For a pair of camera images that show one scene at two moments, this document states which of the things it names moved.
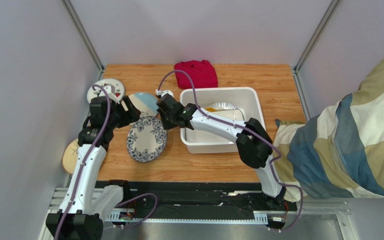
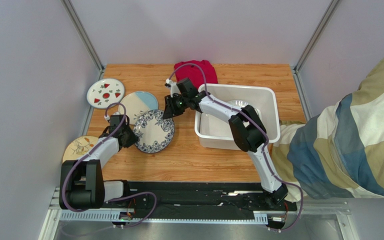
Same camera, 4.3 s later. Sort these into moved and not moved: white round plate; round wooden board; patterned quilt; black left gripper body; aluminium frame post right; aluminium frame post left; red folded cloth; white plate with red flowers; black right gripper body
Moved: white round plate; black left gripper body; black right gripper body
Not moved: round wooden board; red folded cloth; aluminium frame post right; patterned quilt; aluminium frame post left; white plate with red flowers
